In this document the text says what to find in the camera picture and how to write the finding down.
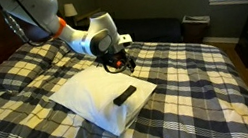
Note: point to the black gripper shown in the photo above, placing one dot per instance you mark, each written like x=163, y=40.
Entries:
x=112, y=62

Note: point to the black remote control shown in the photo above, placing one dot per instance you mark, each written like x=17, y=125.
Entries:
x=125, y=95

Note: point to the white pillow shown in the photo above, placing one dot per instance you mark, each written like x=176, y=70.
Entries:
x=91, y=98

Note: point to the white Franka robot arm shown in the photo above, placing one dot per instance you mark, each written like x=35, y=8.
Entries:
x=35, y=6

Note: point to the dark low sofa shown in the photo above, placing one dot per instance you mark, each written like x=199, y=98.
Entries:
x=151, y=29

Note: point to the plaid bed comforter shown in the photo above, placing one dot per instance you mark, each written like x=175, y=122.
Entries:
x=184, y=86

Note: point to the brown wooden side table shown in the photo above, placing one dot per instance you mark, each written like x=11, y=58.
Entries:
x=195, y=31

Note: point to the grey folded cloth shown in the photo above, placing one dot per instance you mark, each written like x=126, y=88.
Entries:
x=196, y=18

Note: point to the small table lamp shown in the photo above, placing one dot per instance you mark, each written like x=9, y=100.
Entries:
x=70, y=10

